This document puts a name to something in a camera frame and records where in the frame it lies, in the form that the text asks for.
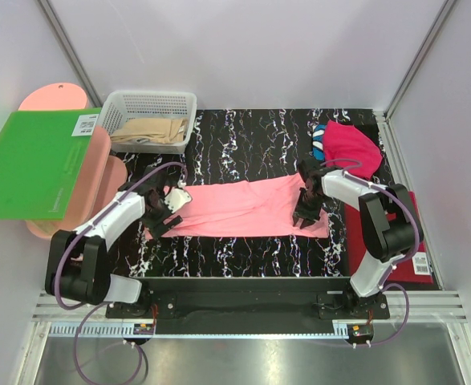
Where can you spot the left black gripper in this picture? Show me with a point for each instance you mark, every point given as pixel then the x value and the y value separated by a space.
pixel 156 226

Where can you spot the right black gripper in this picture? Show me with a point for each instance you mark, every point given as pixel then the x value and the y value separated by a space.
pixel 302 212

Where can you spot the light pink t-shirt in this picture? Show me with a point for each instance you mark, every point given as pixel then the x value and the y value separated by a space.
pixel 262 208

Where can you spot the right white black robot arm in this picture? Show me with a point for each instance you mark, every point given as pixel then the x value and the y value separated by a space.
pixel 390 227

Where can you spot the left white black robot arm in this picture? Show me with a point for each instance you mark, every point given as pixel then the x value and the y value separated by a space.
pixel 79 268

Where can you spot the magenta folded t-shirt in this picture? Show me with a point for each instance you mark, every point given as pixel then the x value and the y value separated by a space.
pixel 346 144

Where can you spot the blue white folded t-shirt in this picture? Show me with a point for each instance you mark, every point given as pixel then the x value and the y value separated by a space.
pixel 317 142

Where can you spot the beige folded t-shirt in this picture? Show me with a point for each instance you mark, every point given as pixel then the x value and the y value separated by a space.
pixel 151 130

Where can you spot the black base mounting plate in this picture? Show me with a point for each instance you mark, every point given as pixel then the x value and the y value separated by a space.
pixel 324 298

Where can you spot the white plastic basket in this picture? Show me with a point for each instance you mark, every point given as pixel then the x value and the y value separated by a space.
pixel 122 106

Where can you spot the black marble pattern mat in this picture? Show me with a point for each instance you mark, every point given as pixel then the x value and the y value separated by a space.
pixel 228 146

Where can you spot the dark red folder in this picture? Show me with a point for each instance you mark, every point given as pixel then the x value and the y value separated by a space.
pixel 415 270

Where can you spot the green cutting board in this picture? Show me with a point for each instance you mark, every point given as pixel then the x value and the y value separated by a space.
pixel 41 154

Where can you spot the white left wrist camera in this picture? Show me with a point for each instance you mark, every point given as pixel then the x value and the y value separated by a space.
pixel 176 198

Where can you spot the aluminium frame rail front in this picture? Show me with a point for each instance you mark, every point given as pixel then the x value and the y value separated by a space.
pixel 424 306

